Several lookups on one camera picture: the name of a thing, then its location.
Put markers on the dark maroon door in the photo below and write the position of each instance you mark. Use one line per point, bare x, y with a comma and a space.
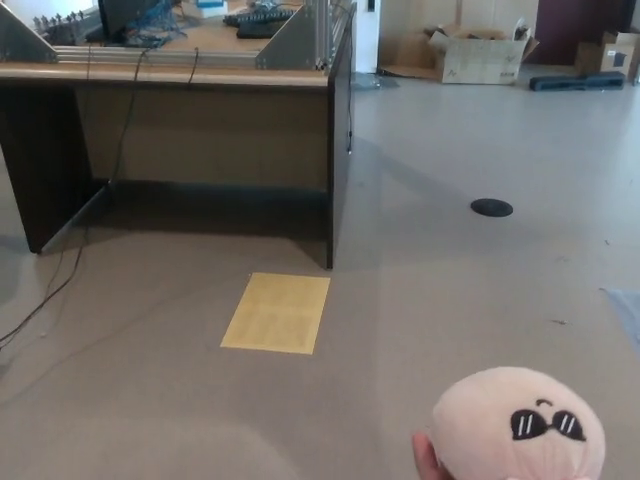
575, 30

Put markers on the wooden desk with dark panels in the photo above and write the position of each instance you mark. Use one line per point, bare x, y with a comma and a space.
200, 130

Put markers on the yellow paper sheet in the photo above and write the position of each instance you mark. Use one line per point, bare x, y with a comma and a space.
277, 312

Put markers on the small cardboard box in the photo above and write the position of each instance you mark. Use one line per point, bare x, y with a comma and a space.
607, 55

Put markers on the person's bare hand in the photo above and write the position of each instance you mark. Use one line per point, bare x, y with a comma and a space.
425, 457

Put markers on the aluminium profile frame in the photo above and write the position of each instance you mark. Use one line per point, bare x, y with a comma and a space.
282, 47

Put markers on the clear plastic sheet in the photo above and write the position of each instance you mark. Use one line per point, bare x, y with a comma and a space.
627, 310

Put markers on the pink plush dumpling with sunglasses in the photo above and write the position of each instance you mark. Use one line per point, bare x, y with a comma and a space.
495, 415

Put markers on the large open cardboard box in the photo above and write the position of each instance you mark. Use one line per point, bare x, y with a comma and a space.
480, 60

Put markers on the flat cardboard sheet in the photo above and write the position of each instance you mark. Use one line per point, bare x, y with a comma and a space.
410, 55

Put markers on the crumpled clear plastic bag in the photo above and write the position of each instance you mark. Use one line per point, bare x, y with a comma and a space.
372, 81

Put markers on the black round floor cover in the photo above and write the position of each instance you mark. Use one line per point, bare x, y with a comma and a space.
491, 207

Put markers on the black monitor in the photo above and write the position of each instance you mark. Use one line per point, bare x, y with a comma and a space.
112, 15

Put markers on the black keyboard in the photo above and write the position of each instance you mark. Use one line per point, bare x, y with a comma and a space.
255, 31
257, 17

